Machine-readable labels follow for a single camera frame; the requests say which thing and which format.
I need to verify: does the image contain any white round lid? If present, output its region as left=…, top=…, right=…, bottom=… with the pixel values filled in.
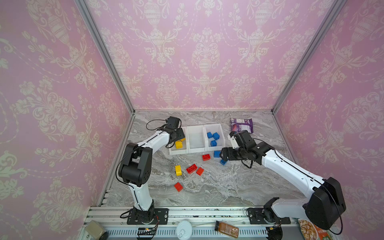
left=176, top=221, right=193, bottom=240

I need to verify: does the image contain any grey corner post left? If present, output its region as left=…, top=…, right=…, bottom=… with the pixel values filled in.
left=75, top=0, right=135, bottom=116

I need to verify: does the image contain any grey corner post right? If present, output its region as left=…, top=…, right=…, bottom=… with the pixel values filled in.
left=271, top=0, right=347, bottom=116

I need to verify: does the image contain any aluminium front rail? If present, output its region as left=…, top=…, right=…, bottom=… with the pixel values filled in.
left=78, top=206, right=304, bottom=240

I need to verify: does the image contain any grey corner post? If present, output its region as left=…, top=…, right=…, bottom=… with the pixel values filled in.
left=271, top=0, right=347, bottom=116
left=75, top=0, right=135, bottom=116

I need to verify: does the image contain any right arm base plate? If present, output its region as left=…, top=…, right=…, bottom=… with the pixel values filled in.
left=246, top=208, right=291, bottom=225

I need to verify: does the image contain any brown spice jar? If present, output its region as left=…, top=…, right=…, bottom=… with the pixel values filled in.
left=215, top=221, right=240, bottom=239

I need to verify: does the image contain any purple snack packet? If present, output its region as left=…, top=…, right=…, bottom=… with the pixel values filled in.
left=231, top=118, right=254, bottom=134

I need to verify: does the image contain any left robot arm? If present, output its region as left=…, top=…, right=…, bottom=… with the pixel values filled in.
left=116, top=128, right=185, bottom=224

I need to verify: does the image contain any green food packet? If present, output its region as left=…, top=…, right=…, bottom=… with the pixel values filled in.
left=298, top=219, right=332, bottom=240

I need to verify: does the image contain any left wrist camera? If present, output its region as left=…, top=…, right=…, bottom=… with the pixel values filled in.
left=166, top=116, right=182, bottom=130

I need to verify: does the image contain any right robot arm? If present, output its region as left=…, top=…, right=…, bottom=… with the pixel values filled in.
left=220, top=143, right=346, bottom=230

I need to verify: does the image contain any white right bin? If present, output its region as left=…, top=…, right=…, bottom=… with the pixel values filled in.
left=204, top=124, right=226, bottom=151

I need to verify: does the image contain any white left bin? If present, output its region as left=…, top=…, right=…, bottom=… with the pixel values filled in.
left=169, top=127, right=188, bottom=155

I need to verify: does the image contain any small circuit board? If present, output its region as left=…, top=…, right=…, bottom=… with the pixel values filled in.
left=137, top=228, right=158, bottom=236

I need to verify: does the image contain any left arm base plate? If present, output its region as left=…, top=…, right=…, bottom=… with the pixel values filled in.
left=127, top=208, right=169, bottom=225

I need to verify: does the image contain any long red lego brick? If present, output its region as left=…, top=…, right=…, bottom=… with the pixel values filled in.
left=186, top=164, right=198, bottom=174

